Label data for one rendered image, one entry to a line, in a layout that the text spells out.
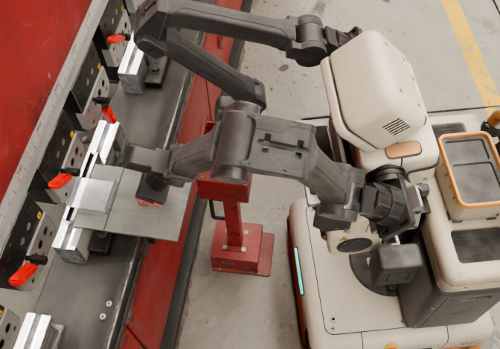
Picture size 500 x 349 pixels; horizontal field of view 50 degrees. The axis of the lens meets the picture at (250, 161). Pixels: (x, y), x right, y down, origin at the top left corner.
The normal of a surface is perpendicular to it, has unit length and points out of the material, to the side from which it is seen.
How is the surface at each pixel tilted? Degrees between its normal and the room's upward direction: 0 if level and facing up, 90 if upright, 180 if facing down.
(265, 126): 23
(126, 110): 0
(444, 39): 0
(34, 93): 90
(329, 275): 0
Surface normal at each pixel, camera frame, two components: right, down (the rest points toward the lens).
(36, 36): 0.99, 0.12
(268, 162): 0.01, -0.15
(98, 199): -0.02, -0.53
